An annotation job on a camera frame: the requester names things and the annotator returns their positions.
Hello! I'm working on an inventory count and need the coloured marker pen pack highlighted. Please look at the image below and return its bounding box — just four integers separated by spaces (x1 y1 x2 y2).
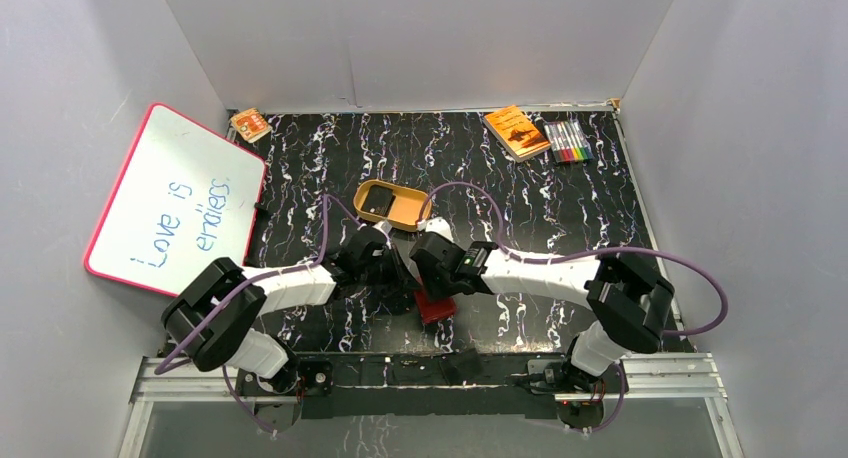
543 119 594 164

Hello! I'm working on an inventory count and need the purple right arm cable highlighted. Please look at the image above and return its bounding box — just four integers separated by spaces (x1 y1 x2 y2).
415 180 729 435

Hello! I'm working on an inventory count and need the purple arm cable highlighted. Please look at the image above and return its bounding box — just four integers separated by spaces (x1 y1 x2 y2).
153 193 366 436
415 180 729 435

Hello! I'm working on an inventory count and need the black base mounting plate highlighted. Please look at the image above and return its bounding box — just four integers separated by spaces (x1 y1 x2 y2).
234 349 629 426

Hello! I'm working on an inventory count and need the black cards stack in tray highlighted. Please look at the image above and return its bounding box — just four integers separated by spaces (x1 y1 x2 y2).
361 184 395 217

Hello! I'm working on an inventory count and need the orange book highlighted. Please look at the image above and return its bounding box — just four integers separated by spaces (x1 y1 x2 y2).
483 105 551 162

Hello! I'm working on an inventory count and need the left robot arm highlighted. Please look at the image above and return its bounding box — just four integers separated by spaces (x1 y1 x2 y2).
161 226 422 394

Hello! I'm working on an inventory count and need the small orange card box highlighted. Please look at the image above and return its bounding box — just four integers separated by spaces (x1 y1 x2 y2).
230 108 272 143

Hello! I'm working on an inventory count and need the tan oval tray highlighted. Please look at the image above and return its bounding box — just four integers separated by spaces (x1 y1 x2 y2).
353 179 432 232

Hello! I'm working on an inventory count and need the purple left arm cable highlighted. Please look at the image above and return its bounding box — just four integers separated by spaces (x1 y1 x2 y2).
153 193 366 436

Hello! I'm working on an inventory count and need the pink framed whiteboard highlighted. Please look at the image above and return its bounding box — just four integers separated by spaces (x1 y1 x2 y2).
84 103 267 296

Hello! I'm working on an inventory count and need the red card holder wallet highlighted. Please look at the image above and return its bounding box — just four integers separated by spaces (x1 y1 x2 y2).
414 282 457 325

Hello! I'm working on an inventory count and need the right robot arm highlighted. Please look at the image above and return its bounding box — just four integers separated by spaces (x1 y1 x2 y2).
409 218 674 394

